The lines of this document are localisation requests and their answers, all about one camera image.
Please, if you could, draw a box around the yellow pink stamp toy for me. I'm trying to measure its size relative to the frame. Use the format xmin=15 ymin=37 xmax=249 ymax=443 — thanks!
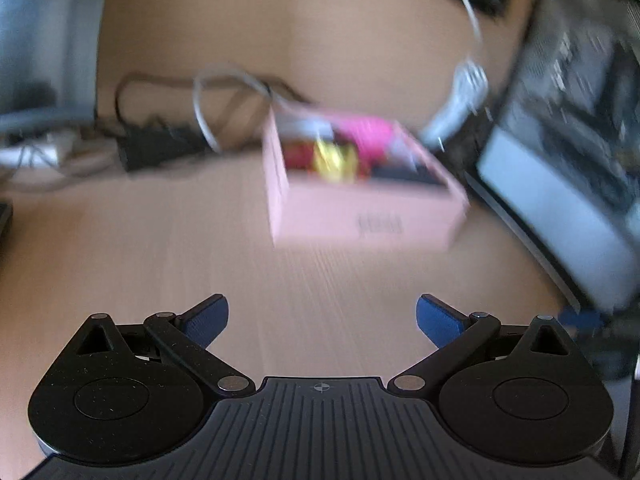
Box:
xmin=311 ymin=140 xmax=359 ymax=183

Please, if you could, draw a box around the pink plastic basket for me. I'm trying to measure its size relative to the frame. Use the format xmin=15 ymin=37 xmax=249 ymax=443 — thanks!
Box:
xmin=340 ymin=116 xmax=394 ymax=162

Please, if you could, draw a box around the pink cardboard box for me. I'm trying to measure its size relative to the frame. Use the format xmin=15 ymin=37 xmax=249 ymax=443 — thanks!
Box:
xmin=262 ymin=104 xmax=469 ymax=250

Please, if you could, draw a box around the black power adapter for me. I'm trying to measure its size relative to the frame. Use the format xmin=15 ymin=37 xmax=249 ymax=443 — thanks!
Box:
xmin=116 ymin=126 xmax=209 ymax=172

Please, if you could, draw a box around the right black monitor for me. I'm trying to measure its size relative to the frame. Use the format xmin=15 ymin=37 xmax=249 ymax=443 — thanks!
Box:
xmin=469 ymin=0 xmax=639 ymax=312

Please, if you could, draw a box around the left curved monitor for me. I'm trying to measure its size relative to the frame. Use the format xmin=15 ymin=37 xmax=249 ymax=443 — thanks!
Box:
xmin=0 ymin=0 xmax=105 ymax=134

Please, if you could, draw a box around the black cable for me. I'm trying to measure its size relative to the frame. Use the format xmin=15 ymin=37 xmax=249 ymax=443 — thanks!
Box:
xmin=113 ymin=71 xmax=312 ymax=131

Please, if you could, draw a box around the grey cable bundle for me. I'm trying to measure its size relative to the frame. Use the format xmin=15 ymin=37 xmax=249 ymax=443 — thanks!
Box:
xmin=418 ymin=56 xmax=490 ymax=149

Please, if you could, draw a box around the grey looped cable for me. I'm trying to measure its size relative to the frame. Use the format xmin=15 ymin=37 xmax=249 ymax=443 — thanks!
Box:
xmin=192 ymin=66 xmax=274 ymax=154

